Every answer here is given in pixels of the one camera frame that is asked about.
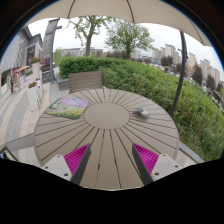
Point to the grey computer mouse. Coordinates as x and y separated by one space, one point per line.
141 113

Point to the white planter with flowers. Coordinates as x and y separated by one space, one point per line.
33 93

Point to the round slatted patio table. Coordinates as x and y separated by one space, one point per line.
110 126

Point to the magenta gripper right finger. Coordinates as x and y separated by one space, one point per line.
153 166

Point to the leafy tree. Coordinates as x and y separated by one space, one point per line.
88 26
128 36

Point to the curved dark umbrella pole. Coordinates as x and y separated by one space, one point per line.
181 78

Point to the right leafy tree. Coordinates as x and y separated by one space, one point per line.
128 36

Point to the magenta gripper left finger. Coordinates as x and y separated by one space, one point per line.
70 167

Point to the beige patio umbrella canopy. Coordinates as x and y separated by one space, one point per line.
135 11

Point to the green trimmed hedge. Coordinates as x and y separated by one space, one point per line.
199 120

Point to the tall grey sign pillar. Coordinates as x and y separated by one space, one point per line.
47 51

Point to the left leafy tree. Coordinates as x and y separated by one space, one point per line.
88 26

